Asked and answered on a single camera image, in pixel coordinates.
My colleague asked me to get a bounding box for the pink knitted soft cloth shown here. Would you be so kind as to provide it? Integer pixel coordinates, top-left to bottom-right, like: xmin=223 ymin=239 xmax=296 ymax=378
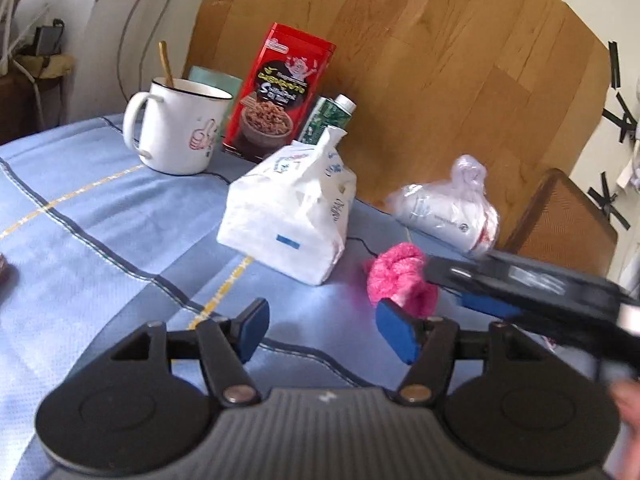
xmin=363 ymin=242 xmax=439 ymax=318

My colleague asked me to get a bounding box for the person's right hand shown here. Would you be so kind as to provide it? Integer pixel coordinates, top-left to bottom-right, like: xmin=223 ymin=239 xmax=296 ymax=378
xmin=611 ymin=380 xmax=640 ymax=480

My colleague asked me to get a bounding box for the brown woven chair back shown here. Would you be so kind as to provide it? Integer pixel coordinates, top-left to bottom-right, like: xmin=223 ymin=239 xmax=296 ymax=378
xmin=499 ymin=168 xmax=617 ymax=278

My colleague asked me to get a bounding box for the white tissue pack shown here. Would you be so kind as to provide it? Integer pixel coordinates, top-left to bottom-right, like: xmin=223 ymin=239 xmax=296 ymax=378
xmin=217 ymin=126 xmax=357 ymax=286

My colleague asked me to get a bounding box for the plastic bag with paper cups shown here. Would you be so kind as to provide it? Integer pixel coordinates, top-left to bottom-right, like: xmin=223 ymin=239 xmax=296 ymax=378
xmin=385 ymin=155 xmax=500 ymax=255

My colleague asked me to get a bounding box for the blue striped tablecloth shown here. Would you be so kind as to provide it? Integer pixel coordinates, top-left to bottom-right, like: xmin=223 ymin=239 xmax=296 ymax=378
xmin=0 ymin=112 xmax=640 ymax=480

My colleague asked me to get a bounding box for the white enamel mug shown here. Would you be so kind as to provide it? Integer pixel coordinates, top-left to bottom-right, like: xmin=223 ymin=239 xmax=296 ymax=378
xmin=122 ymin=77 xmax=232 ymax=176

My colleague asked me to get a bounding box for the green patterned drink carton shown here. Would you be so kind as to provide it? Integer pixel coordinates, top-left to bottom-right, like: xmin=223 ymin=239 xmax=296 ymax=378
xmin=297 ymin=94 xmax=357 ymax=144

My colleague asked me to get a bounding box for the pale green box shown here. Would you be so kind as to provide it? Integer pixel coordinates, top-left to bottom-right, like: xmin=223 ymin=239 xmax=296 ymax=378
xmin=188 ymin=66 xmax=242 ymax=144

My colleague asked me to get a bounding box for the wooden laminate board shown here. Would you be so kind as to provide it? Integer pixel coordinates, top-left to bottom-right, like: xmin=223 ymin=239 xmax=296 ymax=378
xmin=186 ymin=0 xmax=610 ymax=240

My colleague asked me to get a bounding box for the red snack tin box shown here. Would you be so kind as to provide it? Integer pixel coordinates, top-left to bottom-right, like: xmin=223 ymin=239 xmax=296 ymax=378
xmin=222 ymin=23 xmax=335 ymax=159

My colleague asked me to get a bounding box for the gold spoon in mug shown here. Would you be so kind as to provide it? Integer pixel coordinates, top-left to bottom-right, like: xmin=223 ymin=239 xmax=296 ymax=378
xmin=157 ymin=40 xmax=175 ymax=89

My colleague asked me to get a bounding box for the black wall cable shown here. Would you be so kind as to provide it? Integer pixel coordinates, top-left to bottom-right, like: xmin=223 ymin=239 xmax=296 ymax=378
xmin=115 ymin=0 xmax=181 ymax=104

